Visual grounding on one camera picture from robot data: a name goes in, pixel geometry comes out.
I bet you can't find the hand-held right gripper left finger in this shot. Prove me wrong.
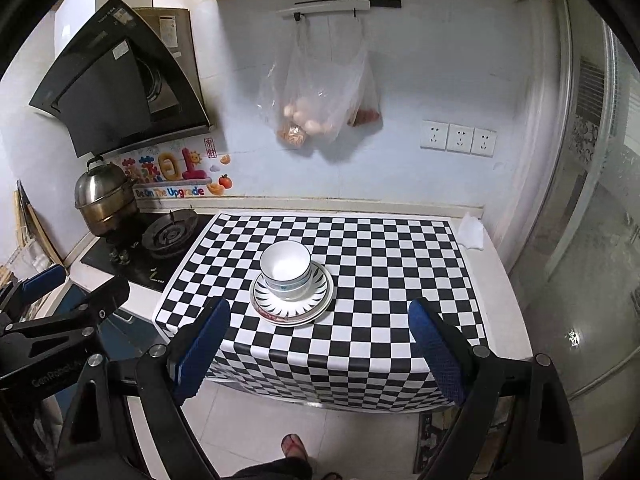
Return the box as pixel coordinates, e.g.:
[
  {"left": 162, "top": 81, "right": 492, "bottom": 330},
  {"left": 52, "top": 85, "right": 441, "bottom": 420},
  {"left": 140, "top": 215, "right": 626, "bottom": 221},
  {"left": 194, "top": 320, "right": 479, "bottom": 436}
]
[{"left": 55, "top": 296, "right": 232, "bottom": 480}]

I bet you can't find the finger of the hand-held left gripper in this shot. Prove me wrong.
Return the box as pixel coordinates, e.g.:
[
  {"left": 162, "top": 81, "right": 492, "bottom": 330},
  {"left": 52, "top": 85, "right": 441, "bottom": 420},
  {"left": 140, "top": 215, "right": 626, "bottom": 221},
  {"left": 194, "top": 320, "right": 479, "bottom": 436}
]
[
  {"left": 0, "top": 264, "right": 69, "bottom": 317},
  {"left": 0, "top": 276, "right": 131, "bottom": 347}
]

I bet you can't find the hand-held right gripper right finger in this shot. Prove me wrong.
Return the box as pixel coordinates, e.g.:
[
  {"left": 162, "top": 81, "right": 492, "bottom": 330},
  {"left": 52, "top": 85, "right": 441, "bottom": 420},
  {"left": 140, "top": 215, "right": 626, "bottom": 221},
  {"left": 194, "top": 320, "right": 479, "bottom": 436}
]
[{"left": 407, "top": 297, "right": 586, "bottom": 480}]

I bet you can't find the white bowl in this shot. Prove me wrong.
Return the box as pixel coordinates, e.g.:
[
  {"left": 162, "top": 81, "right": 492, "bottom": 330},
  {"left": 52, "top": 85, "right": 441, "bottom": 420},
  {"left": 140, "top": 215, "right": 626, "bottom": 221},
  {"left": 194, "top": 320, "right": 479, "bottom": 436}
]
[
  {"left": 263, "top": 280, "right": 314, "bottom": 302},
  {"left": 259, "top": 240, "right": 312, "bottom": 288}
]

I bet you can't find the red print white plate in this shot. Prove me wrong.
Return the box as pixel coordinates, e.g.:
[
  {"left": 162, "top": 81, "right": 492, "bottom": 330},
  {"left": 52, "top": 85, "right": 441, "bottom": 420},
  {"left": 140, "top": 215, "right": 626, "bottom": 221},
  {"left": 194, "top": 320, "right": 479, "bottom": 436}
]
[{"left": 249, "top": 269, "right": 335, "bottom": 325}]

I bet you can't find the blue leaf pattern plate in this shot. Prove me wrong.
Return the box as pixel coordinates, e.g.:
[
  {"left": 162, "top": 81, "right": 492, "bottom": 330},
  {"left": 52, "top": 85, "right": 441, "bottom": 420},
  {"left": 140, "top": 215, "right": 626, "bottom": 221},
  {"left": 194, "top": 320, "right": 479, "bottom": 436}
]
[{"left": 253, "top": 261, "right": 331, "bottom": 317}]

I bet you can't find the blue base cabinet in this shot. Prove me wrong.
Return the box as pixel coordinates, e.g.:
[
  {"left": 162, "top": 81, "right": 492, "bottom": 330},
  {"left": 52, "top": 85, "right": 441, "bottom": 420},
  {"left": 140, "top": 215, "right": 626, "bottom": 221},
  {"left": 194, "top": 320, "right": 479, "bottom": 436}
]
[{"left": 52, "top": 280, "right": 162, "bottom": 411}]

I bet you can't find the wooden cutting board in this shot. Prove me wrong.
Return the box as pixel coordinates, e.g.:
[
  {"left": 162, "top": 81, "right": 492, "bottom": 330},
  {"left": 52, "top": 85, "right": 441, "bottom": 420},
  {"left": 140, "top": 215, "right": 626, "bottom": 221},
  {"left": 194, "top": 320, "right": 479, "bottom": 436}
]
[{"left": 12, "top": 179, "right": 64, "bottom": 272}]

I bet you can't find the black white checkered mat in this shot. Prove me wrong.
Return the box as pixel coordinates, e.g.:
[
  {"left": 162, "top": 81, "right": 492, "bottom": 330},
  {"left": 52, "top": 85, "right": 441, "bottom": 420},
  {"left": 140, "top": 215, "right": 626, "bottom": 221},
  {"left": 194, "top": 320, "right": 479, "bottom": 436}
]
[{"left": 152, "top": 212, "right": 489, "bottom": 414}]

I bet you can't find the black gas stove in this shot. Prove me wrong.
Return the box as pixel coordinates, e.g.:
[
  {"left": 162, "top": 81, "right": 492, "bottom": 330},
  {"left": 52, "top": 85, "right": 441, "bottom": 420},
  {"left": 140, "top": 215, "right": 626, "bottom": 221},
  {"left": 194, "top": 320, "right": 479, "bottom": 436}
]
[{"left": 80, "top": 211, "right": 216, "bottom": 293}]

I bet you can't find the stainless steel pot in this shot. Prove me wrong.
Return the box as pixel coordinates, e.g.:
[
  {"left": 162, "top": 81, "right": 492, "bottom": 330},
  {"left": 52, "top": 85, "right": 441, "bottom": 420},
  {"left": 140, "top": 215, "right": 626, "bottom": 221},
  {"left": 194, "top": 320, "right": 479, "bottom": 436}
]
[{"left": 74, "top": 156, "right": 139, "bottom": 237}]

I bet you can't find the white tissue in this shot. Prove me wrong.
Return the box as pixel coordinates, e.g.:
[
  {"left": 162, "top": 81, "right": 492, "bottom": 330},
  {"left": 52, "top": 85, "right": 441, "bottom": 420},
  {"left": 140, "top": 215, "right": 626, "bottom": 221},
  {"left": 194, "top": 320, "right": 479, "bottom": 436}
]
[{"left": 457, "top": 212, "right": 485, "bottom": 251}]

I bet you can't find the person's sandaled foot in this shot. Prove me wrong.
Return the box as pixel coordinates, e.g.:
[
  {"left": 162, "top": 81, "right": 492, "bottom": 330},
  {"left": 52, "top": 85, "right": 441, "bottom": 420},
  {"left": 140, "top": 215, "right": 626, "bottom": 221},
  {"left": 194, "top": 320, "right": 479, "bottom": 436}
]
[{"left": 280, "top": 432, "right": 312, "bottom": 462}]

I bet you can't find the person's dark trouser leg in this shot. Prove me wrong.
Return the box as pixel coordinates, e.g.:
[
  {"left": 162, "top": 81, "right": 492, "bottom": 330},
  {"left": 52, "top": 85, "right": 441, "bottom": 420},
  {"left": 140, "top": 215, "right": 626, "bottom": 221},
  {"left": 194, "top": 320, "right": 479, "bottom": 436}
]
[{"left": 234, "top": 456, "right": 314, "bottom": 480}]

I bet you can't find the frosted glass sliding door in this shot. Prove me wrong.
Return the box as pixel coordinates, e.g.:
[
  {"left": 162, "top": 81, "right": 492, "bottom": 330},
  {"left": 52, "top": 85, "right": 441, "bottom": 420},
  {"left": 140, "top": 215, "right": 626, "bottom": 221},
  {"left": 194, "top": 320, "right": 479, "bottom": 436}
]
[{"left": 520, "top": 0, "right": 640, "bottom": 413}]

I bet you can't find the black range hood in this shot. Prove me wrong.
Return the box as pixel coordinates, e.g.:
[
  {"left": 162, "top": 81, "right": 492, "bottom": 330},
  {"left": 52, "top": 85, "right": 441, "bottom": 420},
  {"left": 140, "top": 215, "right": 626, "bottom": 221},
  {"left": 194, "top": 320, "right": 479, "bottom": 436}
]
[{"left": 28, "top": 0, "right": 216, "bottom": 159}]

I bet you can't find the small clear plastic bag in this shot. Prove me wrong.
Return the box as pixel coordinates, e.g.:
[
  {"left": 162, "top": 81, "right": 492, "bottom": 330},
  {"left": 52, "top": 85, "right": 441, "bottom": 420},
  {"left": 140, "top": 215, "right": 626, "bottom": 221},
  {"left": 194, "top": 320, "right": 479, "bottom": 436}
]
[{"left": 347, "top": 55, "right": 384, "bottom": 129}]

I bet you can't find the colourful fruit wall sticker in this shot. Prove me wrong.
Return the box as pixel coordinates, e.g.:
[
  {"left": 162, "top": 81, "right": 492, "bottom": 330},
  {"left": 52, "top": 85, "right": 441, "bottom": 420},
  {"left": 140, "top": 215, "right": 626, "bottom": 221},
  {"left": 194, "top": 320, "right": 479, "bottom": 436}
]
[{"left": 120, "top": 135, "right": 234, "bottom": 200}]

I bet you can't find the white wall socket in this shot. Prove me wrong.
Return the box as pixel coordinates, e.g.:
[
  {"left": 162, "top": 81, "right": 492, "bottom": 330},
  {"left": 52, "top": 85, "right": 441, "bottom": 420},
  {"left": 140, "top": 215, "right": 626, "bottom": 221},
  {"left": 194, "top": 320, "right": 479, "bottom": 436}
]
[
  {"left": 446, "top": 123, "right": 475, "bottom": 155},
  {"left": 420, "top": 120, "right": 449, "bottom": 151},
  {"left": 471, "top": 127, "right": 498, "bottom": 158}
]

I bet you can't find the wall hook rail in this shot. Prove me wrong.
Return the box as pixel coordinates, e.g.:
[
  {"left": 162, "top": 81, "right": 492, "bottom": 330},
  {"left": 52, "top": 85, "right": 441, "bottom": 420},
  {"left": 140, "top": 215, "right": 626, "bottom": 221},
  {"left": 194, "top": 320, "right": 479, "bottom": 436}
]
[{"left": 277, "top": 0, "right": 403, "bottom": 24}]

